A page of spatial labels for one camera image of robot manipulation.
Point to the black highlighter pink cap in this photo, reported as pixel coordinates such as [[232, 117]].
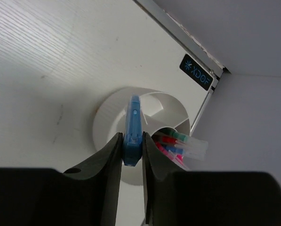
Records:
[[172, 156]]

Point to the red pen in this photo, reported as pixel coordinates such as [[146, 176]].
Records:
[[169, 141]]

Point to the black XDOF label sticker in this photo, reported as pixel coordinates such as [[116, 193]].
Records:
[[196, 72]]

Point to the teal pen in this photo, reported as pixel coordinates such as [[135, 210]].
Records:
[[188, 142]]

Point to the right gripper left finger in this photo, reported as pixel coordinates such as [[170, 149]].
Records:
[[84, 195]]

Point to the blue correction tape dispenser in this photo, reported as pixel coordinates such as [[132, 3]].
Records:
[[132, 142]]

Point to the blue pen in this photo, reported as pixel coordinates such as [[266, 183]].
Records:
[[200, 155]]

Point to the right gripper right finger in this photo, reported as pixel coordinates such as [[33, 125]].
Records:
[[175, 197]]

